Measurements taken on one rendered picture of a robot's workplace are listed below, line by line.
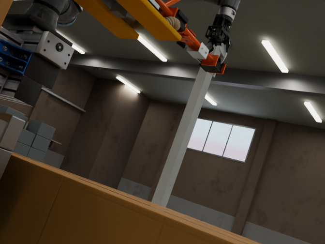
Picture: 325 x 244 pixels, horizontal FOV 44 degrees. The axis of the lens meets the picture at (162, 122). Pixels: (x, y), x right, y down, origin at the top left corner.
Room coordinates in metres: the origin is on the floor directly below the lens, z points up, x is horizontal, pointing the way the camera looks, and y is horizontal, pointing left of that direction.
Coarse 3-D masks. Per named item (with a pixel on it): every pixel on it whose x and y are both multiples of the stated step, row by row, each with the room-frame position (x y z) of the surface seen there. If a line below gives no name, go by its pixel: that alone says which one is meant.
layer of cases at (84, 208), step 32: (32, 160) 1.10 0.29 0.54; (0, 192) 0.83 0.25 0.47; (32, 192) 0.76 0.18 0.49; (64, 192) 0.71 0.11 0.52; (96, 192) 0.66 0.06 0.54; (0, 224) 0.80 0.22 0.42; (32, 224) 0.74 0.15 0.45; (64, 224) 0.69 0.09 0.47; (96, 224) 0.65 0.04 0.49; (128, 224) 0.61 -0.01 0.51; (160, 224) 0.57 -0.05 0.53; (192, 224) 0.64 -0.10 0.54
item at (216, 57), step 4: (212, 56) 1.65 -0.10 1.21; (216, 56) 1.64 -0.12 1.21; (208, 60) 1.66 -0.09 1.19; (216, 60) 1.64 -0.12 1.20; (204, 64) 1.67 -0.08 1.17; (208, 64) 1.65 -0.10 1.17; (212, 64) 1.64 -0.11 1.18; (216, 64) 1.66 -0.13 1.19; (220, 64) 1.69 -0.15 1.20; (224, 64) 1.70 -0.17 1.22; (208, 68) 1.69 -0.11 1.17; (212, 68) 1.68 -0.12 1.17; (216, 68) 1.66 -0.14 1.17; (220, 68) 1.69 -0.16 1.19; (224, 68) 1.70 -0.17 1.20; (208, 72) 1.74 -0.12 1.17; (212, 72) 1.72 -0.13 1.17; (216, 72) 1.70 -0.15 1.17; (220, 72) 1.69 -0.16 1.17
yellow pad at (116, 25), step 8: (80, 0) 1.24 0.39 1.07; (88, 0) 1.21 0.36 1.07; (96, 0) 1.20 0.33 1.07; (88, 8) 1.27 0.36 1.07; (96, 8) 1.25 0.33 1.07; (104, 8) 1.24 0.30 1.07; (96, 16) 1.32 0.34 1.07; (104, 16) 1.29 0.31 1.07; (112, 16) 1.27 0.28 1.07; (104, 24) 1.36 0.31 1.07; (112, 24) 1.33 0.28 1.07; (120, 24) 1.31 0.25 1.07; (112, 32) 1.41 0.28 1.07; (120, 32) 1.38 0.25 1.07; (128, 32) 1.35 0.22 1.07; (136, 32) 1.37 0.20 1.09
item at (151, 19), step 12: (120, 0) 1.13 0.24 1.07; (132, 0) 1.10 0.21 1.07; (144, 0) 1.10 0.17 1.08; (132, 12) 1.18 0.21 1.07; (144, 12) 1.15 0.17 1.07; (156, 12) 1.14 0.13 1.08; (144, 24) 1.24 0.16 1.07; (156, 24) 1.20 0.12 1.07; (168, 24) 1.20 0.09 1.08; (156, 36) 1.30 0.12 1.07; (168, 36) 1.26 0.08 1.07; (180, 36) 1.26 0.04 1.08
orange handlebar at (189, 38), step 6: (156, 0) 1.30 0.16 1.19; (162, 6) 1.32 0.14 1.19; (162, 12) 1.39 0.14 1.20; (168, 12) 1.35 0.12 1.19; (186, 30) 1.45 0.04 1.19; (186, 36) 1.48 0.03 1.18; (192, 36) 1.49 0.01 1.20; (186, 42) 1.54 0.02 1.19; (192, 42) 1.51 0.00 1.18; (198, 42) 1.53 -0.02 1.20; (210, 54) 1.62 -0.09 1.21; (204, 60) 1.66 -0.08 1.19; (210, 60) 1.63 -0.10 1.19
